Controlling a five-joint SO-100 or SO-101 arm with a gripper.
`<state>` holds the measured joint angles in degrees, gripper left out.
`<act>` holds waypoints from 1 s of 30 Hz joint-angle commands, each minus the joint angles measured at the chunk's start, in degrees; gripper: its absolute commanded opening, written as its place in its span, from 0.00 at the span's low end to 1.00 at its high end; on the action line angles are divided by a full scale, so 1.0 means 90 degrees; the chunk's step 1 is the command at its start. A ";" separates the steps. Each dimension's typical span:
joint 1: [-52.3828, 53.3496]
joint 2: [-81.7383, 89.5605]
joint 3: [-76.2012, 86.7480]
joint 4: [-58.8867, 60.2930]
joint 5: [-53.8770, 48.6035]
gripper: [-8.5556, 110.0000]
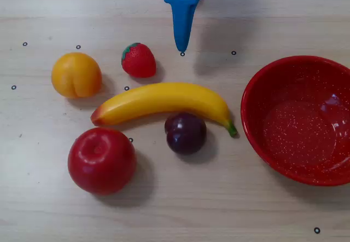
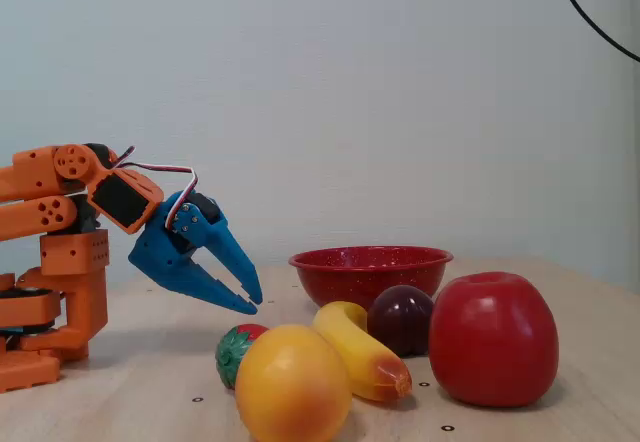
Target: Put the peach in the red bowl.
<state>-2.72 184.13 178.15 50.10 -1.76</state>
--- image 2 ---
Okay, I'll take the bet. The blue gripper body with servo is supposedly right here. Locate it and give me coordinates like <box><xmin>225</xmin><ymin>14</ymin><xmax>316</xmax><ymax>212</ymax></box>
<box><xmin>128</xmin><ymin>190</ymin><xmax>229</xmax><ymax>294</ymax></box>

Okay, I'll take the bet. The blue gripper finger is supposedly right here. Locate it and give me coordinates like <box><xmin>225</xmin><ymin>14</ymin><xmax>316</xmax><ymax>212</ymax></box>
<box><xmin>166</xmin><ymin>255</ymin><xmax>259</xmax><ymax>315</ymax></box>
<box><xmin>171</xmin><ymin>202</ymin><xmax>264</xmax><ymax>307</ymax></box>

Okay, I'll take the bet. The yellow orange toy peach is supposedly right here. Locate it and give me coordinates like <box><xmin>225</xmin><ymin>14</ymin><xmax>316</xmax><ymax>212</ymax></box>
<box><xmin>234</xmin><ymin>323</ymin><xmax>354</xmax><ymax>442</ymax></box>

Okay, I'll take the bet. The red speckled enamel bowl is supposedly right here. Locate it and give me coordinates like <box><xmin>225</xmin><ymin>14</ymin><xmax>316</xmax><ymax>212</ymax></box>
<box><xmin>288</xmin><ymin>245</ymin><xmax>455</xmax><ymax>312</ymax></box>

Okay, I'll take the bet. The red toy strawberry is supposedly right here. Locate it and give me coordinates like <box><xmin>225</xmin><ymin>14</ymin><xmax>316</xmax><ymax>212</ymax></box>
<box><xmin>215</xmin><ymin>323</ymin><xmax>271</xmax><ymax>391</ymax></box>

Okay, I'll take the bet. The yellow toy banana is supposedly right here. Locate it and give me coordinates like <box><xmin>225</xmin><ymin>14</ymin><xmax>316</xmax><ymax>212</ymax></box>
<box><xmin>312</xmin><ymin>300</ymin><xmax>414</xmax><ymax>403</ymax></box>

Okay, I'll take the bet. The dark purple toy plum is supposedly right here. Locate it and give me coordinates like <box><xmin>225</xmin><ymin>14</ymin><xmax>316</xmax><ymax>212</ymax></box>
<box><xmin>367</xmin><ymin>284</ymin><xmax>435</xmax><ymax>358</ymax></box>

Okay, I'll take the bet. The red toy apple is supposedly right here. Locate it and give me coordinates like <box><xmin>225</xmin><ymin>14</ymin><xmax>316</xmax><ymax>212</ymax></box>
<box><xmin>428</xmin><ymin>271</ymin><xmax>560</xmax><ymax>408</ymax></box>

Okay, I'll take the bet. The red white black servo cable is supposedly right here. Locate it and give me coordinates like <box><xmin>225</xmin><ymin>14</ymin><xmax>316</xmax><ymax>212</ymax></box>
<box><xmin>110</xmin><ymin>145</ymin><xmax>199</xmax><ymax>228</ymax></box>

